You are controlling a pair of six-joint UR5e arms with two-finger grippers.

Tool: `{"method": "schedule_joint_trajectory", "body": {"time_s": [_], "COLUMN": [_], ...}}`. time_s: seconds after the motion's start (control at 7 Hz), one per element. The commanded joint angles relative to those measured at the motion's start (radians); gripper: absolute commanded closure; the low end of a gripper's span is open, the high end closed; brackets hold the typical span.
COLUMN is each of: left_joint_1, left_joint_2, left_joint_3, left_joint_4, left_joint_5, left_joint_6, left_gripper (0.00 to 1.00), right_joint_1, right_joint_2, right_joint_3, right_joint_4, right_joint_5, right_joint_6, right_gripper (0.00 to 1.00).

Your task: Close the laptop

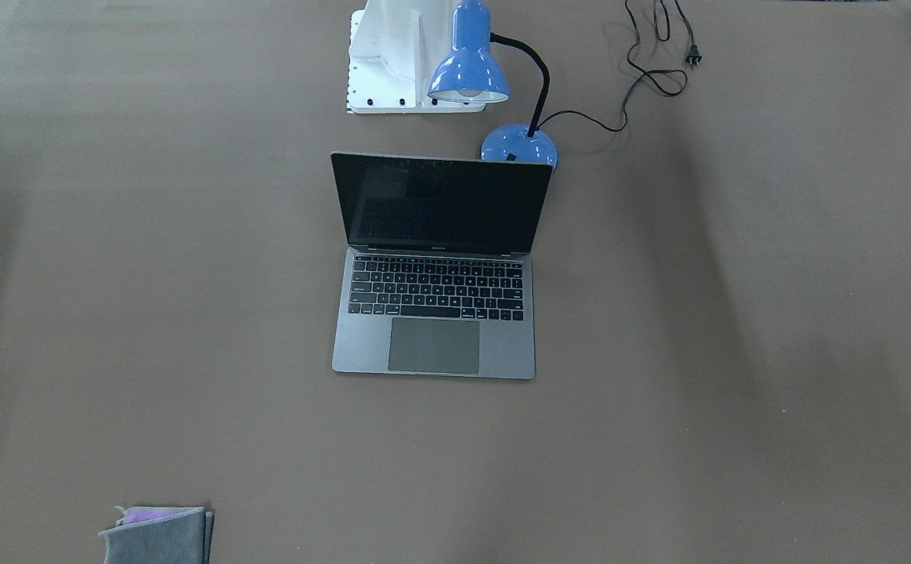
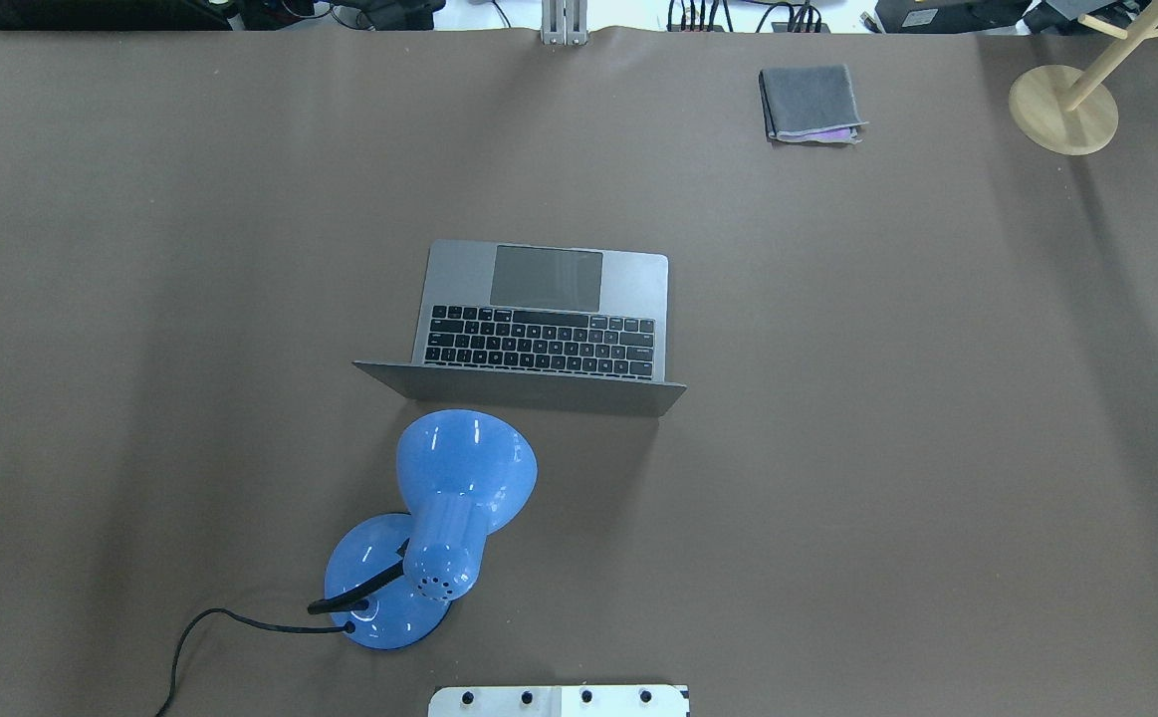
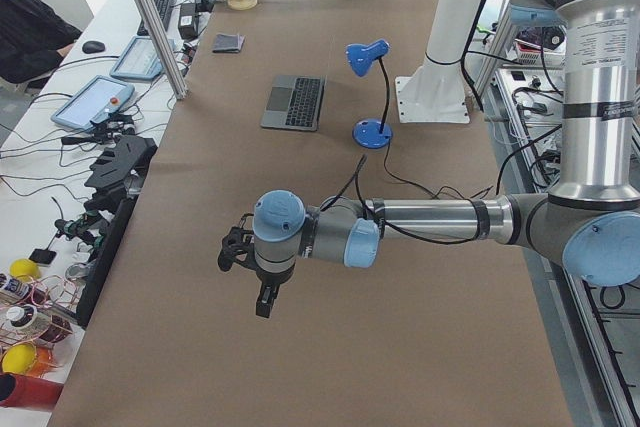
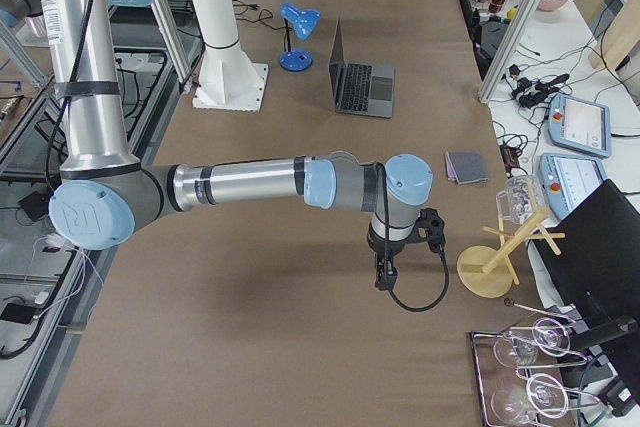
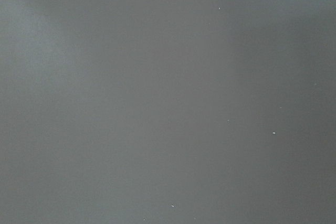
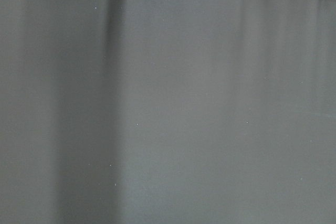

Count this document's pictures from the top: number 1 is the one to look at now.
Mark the grey laptop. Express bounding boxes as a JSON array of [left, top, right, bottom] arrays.
[[331, 151, 553, 381]]

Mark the blue desk lamp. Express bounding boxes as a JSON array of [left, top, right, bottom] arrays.
[[428, 1, 559, 168]]

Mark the grey folded cloth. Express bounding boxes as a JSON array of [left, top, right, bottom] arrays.
[[99, 506, 214, 563]]

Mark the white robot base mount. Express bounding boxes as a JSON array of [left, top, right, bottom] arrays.
[[345, 1, 484, 114]]

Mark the black lamp power cable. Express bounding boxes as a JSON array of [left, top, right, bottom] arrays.
[[537, 0, 703, 133]]

